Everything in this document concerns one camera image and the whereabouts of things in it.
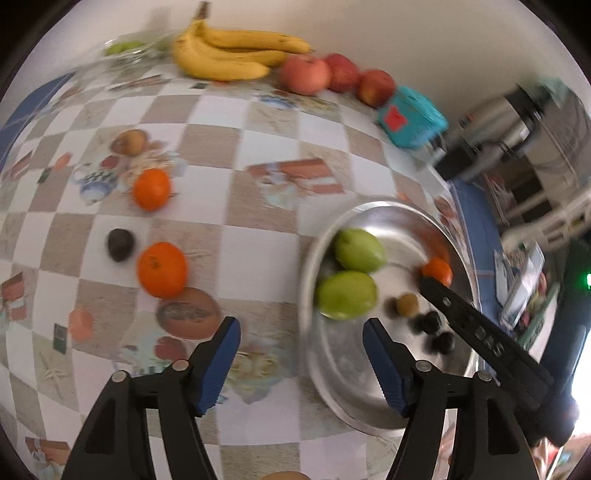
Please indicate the black power adapter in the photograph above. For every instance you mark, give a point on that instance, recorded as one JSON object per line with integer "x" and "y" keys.
{"x": 457, "y": 164}

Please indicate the yellow banana bunch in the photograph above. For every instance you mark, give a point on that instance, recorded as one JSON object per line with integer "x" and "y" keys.
{"x": 221, "y": 64}

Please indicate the dark plum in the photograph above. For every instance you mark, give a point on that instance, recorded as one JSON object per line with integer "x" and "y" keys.
{"x": 444, "y": 342}
{"x": 429, "y": 322}
{"x": 121, "y": 244}

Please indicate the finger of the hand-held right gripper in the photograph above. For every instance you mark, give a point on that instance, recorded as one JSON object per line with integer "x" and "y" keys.
{"x": 489, "y": 344}

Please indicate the stainless steel basin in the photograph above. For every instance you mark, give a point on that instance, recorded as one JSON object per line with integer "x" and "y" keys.
{"x": 351, "y": 383}

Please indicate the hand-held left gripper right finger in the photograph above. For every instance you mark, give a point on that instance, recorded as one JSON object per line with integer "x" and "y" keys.
{"x": 385, "y": 364}

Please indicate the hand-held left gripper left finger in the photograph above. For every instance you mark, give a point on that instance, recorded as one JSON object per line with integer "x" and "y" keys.
{"x": 217, "y": 364}

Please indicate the small green jujube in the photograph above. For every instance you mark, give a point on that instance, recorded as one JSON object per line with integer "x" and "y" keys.
{"x": 115, "y": 48}
{"x": 134, "y": 46}

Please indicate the checkered printed tablecloth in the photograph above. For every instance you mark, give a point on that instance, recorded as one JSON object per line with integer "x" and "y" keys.
{"x": 258, "y": 240}

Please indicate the pale red apple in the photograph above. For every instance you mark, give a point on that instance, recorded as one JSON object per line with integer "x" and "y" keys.
{"x": 304, "y": 76}

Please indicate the stainless steel kettle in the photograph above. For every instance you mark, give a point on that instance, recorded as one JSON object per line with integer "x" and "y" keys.
{"x": 503, "y": 117}

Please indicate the orange tangerine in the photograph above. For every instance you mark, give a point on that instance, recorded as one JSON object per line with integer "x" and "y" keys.
{"x": 162, "y": 270}
{"x": 152, "y": 189}
{"x": 439, "y": 272}

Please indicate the brown longan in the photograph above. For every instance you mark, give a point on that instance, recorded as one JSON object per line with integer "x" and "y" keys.
{"x": 129, "y": 143}
{"x": 408, "y": 304}

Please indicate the teal plastic box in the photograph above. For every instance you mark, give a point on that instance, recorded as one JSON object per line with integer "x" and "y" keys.
{"x": 411, "y": 117}

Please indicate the green plastic basket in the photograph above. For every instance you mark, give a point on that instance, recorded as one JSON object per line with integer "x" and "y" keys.
{"x": 540, "y": 318}

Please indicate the clear plastic tray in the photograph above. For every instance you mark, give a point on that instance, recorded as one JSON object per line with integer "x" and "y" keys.
{"x": 147, "y": 50}

